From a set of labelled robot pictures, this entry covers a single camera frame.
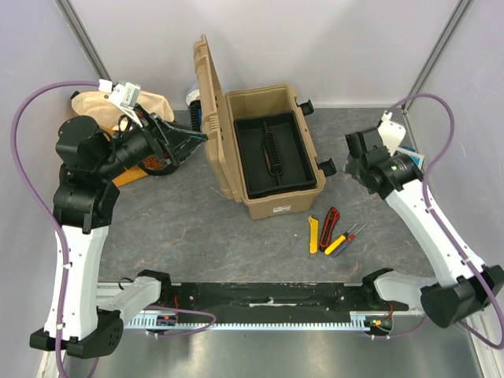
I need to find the red black utility knife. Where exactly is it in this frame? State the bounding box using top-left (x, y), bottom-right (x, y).
top-left (318, 206), bottom-right (340, 252)

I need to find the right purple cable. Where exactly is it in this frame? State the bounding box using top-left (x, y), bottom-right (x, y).
top-left (369, 92), bottom-right (504, 350)

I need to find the yellow handle screwdriver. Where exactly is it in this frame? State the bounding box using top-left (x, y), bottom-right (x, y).
top-left (324, 224), bottom-right (357, 256)

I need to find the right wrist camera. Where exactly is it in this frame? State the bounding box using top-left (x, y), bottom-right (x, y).
top-left (377, 110), bottom-right (406, 156)

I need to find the yellow canvas tote bag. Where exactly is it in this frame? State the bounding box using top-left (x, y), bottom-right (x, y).
top-left (70, 90), bottom-right (176, 187)

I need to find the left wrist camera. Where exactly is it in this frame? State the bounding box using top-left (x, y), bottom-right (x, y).
top-left (98, 79), bottom-right (142, 126)

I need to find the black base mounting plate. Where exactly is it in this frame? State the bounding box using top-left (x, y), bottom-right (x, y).
top-left (157, 283), bottom-right (409, 324)

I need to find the blue razor package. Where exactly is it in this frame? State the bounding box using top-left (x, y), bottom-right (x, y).
top-left (397, 146), bottom-right (424, 170)

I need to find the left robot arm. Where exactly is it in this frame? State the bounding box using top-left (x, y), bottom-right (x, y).
top-left (30, 114), bottom-right (207, 359)

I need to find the red blue screwdriver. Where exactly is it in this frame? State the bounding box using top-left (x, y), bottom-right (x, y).
top-left (331, 224), bottom-right (367, 258)

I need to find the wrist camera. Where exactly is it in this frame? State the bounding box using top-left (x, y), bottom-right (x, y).
top-left (98, 79), bottom-right (142, 126)
top-left (377, 110), bottom-right (406, 156)

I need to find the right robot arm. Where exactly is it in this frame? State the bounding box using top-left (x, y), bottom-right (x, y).
top-left (345, 127), bottom-right (503, 328)

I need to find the yellow utility knife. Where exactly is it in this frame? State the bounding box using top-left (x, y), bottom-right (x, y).
top-left (308, 216), bottom-right (319, 259)

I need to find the tan plastic toolbox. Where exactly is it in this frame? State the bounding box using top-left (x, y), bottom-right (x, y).
top-left (194, 35), bottom-right (336, 220)

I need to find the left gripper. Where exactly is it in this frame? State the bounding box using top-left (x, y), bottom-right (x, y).
top-left (96, 102), bottom-right (208, 179)

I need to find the black toolbox tray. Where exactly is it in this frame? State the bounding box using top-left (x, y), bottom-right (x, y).
top-left (234, 111), bottom-right (317, 199)

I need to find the slotted cable duct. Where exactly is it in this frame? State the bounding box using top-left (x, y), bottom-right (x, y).
top-left (125, 312), bottom-right (385, 332)

